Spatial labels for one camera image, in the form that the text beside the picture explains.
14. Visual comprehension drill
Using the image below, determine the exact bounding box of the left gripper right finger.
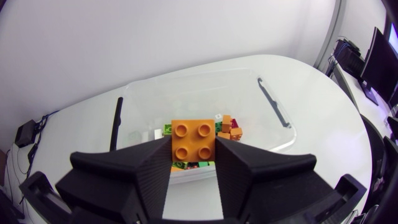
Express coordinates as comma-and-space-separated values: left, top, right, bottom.
214, 136, 335, 224

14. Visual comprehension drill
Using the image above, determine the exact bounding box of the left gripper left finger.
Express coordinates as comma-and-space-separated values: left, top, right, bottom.
55, 135, 173, 224

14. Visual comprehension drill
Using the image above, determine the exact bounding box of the orange toy brick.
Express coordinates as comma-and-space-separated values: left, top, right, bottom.
170, 119, 216, 163

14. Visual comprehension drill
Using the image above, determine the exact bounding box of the pile of toy bricks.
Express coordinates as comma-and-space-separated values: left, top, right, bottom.
154, 113, 244, 173

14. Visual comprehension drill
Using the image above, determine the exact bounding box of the clear plastic container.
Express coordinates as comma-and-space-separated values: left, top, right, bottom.
109, 67, 297, 185

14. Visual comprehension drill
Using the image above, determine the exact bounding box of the black power brick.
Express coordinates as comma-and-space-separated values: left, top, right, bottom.
14, 119, 38, 149

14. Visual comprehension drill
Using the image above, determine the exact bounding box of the dark screen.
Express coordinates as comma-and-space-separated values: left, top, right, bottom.
359, 26, 398, 106

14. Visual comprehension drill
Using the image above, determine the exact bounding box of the black power cable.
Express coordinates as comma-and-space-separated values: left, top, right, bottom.
5, 110, 60, 215

